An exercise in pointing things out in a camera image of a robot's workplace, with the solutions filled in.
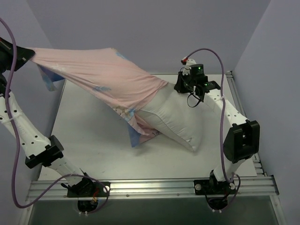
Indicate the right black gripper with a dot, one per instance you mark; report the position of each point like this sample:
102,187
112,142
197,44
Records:
179,85

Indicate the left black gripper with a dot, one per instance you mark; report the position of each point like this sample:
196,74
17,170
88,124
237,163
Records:
18,58

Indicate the white pillow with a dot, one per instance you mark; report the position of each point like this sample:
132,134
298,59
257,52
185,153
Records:
193,128

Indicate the blue pink printed pillowcase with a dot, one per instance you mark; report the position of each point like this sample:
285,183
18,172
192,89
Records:
107,75

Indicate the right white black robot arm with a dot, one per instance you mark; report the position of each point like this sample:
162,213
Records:
238,136

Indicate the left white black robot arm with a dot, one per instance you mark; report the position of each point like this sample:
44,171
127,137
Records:
39,149

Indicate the right side aluminium rail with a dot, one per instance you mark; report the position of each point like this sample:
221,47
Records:
238,104

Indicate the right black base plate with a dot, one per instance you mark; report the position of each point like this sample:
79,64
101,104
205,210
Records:
210,187

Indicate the front aluminium rail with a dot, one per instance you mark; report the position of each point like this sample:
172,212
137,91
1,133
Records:
154,189

